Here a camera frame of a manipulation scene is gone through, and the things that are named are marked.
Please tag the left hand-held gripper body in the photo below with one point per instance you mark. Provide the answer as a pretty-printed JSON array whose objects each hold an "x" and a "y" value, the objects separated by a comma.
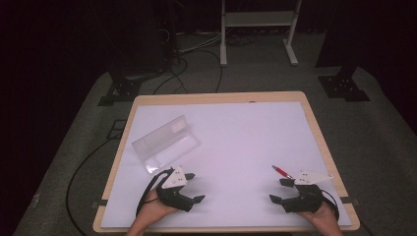
[{"x": 175, "y": 198}]

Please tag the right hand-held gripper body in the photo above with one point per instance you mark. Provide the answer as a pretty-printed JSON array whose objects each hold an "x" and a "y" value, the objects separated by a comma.
[{"x": 305, "y": 201}]

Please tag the person's right hand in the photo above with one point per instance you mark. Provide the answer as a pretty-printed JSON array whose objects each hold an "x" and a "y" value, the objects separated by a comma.
[{"x": 324, "y": 218}]

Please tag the person's left hand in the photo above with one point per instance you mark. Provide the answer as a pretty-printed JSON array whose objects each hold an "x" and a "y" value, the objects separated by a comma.
[{"x": 152, "y": 211}]

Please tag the red pen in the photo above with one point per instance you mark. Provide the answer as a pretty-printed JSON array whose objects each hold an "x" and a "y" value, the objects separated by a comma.
[{"x": 281, "y": 171}]

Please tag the clear plastic case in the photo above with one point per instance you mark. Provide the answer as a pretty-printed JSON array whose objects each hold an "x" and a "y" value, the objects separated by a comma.
[{"x": 164, "y": 144}]

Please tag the black tape strip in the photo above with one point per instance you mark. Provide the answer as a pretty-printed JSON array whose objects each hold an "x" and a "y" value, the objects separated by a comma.
[
  {"x": 349, "y": 200},
  {"x": 100, "y": 203}
]

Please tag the white table sheet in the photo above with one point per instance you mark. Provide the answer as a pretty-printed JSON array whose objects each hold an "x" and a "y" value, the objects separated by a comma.
[{"x": 236, "y": 147}]

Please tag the black stand base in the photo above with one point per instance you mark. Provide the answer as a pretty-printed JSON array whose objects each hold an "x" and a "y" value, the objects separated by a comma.
[
  {"x": 119, "y": 91},
  {"x": 342, "y": 87}
]

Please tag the white metal table frame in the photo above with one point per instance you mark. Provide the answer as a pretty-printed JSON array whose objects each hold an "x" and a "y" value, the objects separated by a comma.
[{"x": 259, "y": 19}]

